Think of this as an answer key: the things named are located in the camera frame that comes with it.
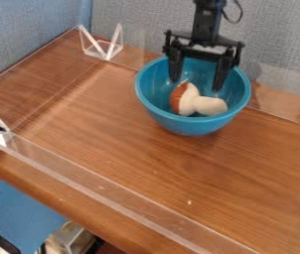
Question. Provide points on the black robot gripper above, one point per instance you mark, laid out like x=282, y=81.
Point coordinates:
x=204, y=43

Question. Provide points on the blue plastic bowl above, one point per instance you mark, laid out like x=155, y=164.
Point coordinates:
x=155, y=87

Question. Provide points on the brown and white toy mushroom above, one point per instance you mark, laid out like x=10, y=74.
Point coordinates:
x=188, y=102

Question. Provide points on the clear acrylic front barrier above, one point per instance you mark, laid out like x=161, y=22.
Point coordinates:
x=46, y=166

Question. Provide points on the black object at bottom left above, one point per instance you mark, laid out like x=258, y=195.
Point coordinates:
x=1, y=242

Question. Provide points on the metal frame under table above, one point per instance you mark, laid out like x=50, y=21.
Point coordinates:
x=72, y=239

